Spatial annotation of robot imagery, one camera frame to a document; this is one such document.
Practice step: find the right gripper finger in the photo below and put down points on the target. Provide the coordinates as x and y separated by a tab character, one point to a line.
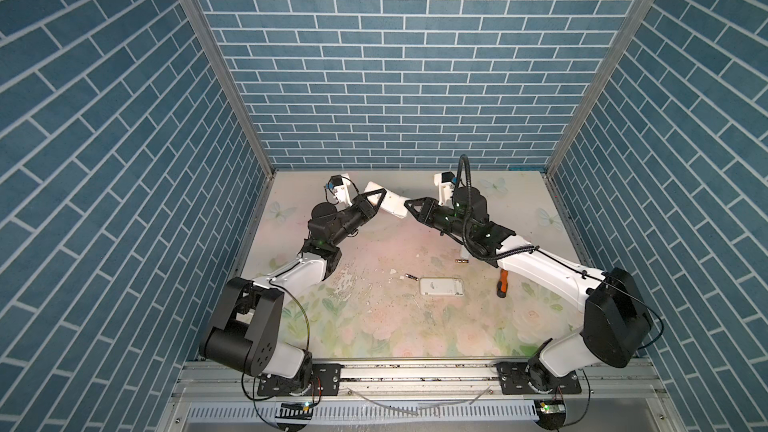
418	211
420	202

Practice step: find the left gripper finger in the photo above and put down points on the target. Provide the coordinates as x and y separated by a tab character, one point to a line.
374	196
369	210

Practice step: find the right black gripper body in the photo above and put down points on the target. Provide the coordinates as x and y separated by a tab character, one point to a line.
445	219

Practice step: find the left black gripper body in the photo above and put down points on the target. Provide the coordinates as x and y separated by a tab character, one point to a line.
347	222

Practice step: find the white remote control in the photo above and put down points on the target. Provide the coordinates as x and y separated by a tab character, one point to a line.
441	287
394	204

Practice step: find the orange handled screwdriver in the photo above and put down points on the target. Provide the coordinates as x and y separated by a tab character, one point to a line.
502	284

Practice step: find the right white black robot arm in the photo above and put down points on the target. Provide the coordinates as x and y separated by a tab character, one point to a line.
615	318

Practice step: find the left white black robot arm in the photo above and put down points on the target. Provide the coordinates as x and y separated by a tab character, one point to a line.
243	330

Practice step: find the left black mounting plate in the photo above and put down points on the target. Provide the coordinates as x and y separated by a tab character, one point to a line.
321	379

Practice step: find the black mounting plate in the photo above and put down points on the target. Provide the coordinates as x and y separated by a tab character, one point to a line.
523	378
321	379

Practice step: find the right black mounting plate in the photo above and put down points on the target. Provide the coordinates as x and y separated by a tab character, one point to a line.
523	378

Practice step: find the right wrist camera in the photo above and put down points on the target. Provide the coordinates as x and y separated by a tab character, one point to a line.
445	183

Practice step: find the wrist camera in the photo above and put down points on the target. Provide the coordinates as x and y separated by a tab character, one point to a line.
445	183
339	187

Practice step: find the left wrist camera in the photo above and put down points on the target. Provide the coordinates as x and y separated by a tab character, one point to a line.
339	187

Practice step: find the white perforated cable duct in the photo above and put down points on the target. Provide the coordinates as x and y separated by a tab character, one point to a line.
363	413

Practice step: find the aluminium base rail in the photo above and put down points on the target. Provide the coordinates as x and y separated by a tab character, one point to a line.
629	399

